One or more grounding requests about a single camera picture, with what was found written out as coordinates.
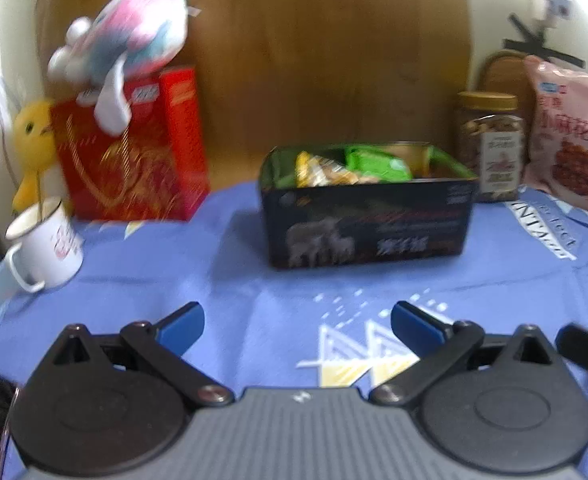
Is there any black snack box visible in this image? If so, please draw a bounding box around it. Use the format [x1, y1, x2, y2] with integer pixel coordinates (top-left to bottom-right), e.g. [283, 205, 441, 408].
[258, 142, 478, 269]

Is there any green snack packet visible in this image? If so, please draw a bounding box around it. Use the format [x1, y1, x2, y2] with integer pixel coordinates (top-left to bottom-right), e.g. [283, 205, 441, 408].
[345, 145, 413, 183]

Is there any yellow brown snack packet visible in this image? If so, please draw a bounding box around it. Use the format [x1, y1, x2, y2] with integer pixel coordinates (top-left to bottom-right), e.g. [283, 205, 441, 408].
[295, 151, 359, 188]

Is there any white enamel mug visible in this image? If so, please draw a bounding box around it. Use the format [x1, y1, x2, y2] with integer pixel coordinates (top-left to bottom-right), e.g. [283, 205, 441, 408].
[5, 197, 83, 294]

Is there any blue printed tablecloth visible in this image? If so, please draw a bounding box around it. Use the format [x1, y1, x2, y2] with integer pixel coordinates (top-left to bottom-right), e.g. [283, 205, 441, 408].
[0, 181, 588, 480]

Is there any pink twisted snack bag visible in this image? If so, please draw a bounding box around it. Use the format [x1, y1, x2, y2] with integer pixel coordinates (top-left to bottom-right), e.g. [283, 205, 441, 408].
[524, 55, 588, 210]

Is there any red gift bag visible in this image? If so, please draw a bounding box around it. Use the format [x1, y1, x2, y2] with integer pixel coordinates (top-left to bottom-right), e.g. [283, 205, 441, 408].
[51, 67, 210, 221]

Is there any yellow duck plush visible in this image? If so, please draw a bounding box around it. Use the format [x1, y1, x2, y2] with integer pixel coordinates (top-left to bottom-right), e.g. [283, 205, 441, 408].
[12, 99, 69, 214]

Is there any round wooden board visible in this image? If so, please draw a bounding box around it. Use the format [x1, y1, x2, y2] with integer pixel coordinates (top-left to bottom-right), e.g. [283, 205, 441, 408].
[476, 49, 533, 98]

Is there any pink blue plush toy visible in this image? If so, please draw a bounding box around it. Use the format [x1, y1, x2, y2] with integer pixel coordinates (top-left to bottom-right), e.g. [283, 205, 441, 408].
[47, 0, 199, 136]

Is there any large wooden board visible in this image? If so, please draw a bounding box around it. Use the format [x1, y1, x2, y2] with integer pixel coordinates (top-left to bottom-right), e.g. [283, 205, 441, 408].
[33, 0, 471, 190]

